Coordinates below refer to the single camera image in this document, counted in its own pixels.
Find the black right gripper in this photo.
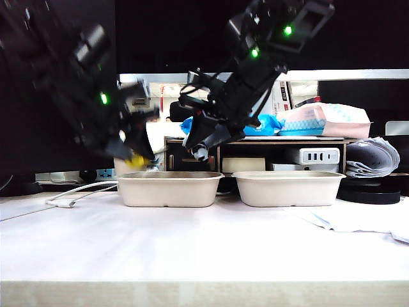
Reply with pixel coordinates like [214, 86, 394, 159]
[182, 59, 288, 150]

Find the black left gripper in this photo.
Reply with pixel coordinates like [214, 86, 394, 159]
[95, 79, 160, 160]

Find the black white doll yellow hat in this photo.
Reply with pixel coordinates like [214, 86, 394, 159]
[190, 143, 216, 163]

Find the cream small box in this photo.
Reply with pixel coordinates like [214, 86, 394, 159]
[222, 157, 266, 174]

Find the beige pulp paper box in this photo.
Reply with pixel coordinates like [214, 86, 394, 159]
[231, 171, 347, 207]
[116, 171, 226, 208]

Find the white box red print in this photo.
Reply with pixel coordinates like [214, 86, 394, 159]
[274, 81, 293, 113]

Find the white flat box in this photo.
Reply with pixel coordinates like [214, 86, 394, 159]
[270, 162, 339, 175]

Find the beige paper cup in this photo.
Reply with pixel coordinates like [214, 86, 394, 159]
[113, 157, 128, 177]

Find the black wooden desk shelf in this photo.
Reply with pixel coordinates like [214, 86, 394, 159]
[164, 136, 357, 175]

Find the white office partition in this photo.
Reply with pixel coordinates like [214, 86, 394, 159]
[145, 123, 187, 154]

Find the blue wet wipes pack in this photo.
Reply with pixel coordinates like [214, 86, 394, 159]
[180, 113, 284, 138]

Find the grey closed laptop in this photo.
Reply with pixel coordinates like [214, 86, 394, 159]
[242, 136, 344, 142]

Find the white USB hub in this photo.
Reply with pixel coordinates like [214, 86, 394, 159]
[295, 148, 340, 166]

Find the pink tissue pack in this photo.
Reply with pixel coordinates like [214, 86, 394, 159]
[276, 104, 373, 140]

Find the handwritten white paper sheet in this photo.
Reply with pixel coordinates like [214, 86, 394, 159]
[281, 205, 392, 233]

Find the rolled handwritten paper stack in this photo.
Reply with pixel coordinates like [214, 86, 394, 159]
[344, 137, 401, 180]

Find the black round disc base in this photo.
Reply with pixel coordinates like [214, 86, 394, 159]
[335, 177, 401, 206]

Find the large black monitor silver bezel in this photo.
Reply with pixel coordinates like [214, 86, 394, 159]
[115, 0, 409, 84]

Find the silver monitor stand plate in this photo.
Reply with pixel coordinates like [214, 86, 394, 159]
[385, 121, 409, 138]

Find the plain white paper sheet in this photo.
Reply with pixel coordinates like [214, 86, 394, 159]
[385, 206, 409, 246]

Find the white cable with connector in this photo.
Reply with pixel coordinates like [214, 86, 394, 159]
[44, 181, 119, 209]

